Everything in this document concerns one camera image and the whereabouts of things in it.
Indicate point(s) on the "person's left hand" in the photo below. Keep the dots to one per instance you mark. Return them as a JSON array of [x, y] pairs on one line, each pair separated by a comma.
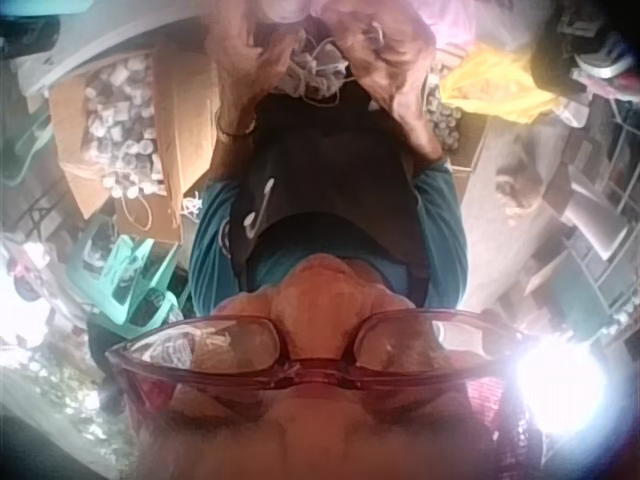
[[235, 65]]

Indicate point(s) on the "cardboard box of white pieces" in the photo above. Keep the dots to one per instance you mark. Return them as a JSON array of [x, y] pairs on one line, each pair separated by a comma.
[[125, 125]]

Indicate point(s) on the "person's right hand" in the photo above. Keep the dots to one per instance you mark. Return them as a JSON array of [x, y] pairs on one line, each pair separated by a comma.
[[395, 60]]

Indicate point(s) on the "small carton of white pieces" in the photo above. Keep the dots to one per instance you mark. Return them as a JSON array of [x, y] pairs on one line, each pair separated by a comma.
[[445, 120]]

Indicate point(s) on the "yellow plastic bag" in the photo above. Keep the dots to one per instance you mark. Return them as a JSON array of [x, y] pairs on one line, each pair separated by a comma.
[[500, 85]]

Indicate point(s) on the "metal rack with cartons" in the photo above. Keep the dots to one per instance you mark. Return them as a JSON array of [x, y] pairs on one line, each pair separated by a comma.
[[590, 215]]

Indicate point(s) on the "grey sneaker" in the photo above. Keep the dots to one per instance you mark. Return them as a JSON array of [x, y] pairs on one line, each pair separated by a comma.
[[602, 57]]

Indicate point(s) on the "teal plastic stool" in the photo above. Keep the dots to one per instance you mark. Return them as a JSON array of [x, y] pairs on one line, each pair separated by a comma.
[[125, 270]]

